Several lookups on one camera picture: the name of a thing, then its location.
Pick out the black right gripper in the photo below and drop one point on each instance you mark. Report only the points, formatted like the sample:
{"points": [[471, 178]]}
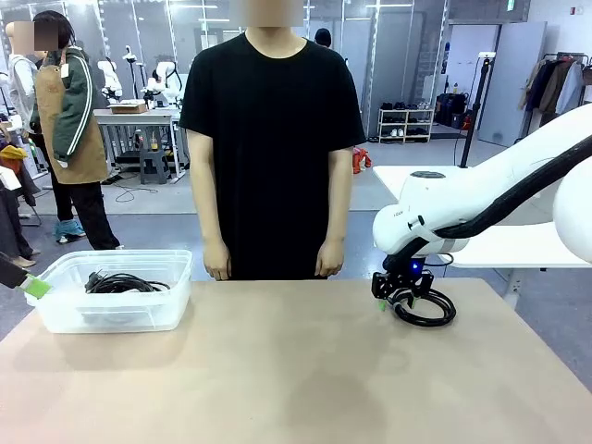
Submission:
{"points": [[407, 279]]}

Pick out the person's right forearm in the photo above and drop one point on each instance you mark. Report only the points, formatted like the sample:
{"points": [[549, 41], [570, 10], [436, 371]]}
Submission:
{"points": [[208, 194]]}

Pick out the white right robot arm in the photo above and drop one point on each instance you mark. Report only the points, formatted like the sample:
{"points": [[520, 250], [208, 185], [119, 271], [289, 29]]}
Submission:
{"points": [[462, 199]]}

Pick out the person's left forearm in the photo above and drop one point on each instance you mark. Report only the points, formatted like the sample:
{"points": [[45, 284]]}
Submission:
{"points": [[340, 199]]}

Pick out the person's left hand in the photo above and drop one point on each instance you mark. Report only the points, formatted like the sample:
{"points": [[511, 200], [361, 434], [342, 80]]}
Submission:
{"points": [[330, 259]]}

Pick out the person's right hand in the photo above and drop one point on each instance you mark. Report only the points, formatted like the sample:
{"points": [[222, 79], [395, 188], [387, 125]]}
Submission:
{"points": [[217, 261]]}

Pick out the clear plastic storage box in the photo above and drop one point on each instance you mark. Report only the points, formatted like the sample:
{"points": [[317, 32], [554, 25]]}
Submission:
{"points": [[60, 319]]}

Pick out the dark hanging coat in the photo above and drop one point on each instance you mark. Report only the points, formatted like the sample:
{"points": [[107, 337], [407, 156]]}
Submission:
{"points": [[11, 208]]}

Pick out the white side table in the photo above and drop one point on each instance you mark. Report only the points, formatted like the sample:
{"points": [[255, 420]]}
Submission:
{"points": [[509, 250]]}

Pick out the yellow garment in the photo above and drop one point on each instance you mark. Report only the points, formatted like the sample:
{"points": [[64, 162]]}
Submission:
{"points": [[11, 152]]}

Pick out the red bag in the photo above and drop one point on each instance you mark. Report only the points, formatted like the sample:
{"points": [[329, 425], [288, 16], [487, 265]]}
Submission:
{"points": [[361, 162]]}

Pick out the bystander in brown apron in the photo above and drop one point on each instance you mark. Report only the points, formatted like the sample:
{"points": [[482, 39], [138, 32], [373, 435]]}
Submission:
{"points": [[69, 139]]}

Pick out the white shoe rack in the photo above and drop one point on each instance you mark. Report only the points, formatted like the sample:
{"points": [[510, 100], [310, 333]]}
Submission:
{"points": [[406, 125]]}

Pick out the grey step stool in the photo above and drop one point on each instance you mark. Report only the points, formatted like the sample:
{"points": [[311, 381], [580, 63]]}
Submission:
{"points": [[153, 166]]}

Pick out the black bags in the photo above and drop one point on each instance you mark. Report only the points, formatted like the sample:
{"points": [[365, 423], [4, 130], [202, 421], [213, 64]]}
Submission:
{"points": [[453, 111]]}

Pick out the yellow bottle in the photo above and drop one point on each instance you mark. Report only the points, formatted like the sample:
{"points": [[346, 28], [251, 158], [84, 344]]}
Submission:
{"points": [[154, 142]]}

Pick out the person's torso black T-shirt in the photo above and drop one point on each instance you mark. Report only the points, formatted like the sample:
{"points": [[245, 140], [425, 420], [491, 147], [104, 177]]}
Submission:
{"points": [[273, 139]]}

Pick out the grey workbench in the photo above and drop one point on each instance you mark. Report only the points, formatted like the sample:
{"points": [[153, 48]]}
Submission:
{"points": [[134, 118]]}

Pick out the cardboard box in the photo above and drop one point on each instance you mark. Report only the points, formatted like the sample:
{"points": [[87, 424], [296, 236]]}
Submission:
{"points": [[128, 108]]}

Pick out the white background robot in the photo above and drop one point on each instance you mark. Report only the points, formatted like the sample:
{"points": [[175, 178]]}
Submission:
{"points": [[164, 83], [110, 76]]}

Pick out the clothes rack with coats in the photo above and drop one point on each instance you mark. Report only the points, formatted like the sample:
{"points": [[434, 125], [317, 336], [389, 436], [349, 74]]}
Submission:
{"points": [[550, 88]]}

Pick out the black tripod with white head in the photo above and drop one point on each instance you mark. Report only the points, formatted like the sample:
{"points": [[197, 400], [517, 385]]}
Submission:
{"points": [[129, 55]]}

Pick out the bystander in black hood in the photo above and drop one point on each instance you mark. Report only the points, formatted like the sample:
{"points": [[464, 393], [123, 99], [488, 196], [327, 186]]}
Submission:
{"points": [[323, 38]]}

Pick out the black camera pole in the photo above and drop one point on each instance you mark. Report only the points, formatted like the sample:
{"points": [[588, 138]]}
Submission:
{"points": [[474, 111]]}

